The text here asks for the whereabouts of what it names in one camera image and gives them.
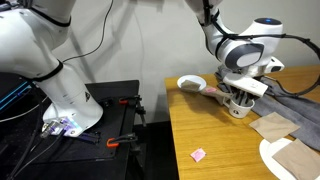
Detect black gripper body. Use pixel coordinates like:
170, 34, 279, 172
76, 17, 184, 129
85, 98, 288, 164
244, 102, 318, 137
229, 85, 257, 102

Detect white mug with logo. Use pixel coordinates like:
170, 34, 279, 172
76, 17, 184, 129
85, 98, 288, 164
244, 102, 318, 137
222, 94, 256, 119

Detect brown paper napkin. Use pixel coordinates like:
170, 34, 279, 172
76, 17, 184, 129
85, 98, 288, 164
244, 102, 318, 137
271, 138, 320, 180
199, 85, 233, 107
180, 79, 202, 94
248, 111, 301, 144

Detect white bowl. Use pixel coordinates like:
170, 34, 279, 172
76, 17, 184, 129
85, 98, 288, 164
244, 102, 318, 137
176, 74, 208, 93

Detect gray cloth pants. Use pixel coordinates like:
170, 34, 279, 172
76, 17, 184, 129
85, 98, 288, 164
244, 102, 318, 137
214, 64, 320, 152

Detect white paper plate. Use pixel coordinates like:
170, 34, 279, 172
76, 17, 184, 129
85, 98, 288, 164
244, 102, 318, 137
258, 137, 320, 180

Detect black clamp with orange tip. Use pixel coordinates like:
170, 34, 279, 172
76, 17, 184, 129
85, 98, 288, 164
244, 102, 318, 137
105, 132, 139, 149
118, 94, 148, 128

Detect black robot mounting stand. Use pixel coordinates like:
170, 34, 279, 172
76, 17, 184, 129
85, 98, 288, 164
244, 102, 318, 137
0, 79, 148, 180

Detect black box with blue stripes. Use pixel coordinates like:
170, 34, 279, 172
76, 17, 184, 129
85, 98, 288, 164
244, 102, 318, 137
0, 71, 48, 122

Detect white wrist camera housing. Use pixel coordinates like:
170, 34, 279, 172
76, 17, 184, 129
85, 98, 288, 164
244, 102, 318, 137
222, 72, 269, 98

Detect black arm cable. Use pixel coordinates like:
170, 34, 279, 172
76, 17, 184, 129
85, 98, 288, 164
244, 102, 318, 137
199, 0, 320, 98

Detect black wall cable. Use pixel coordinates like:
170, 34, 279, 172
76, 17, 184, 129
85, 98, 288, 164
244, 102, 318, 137
62, 0, 115, 63

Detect black base cable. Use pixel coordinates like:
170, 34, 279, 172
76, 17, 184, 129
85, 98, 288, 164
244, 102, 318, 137
5, 109, 44, 180
12, 129, 68, 176

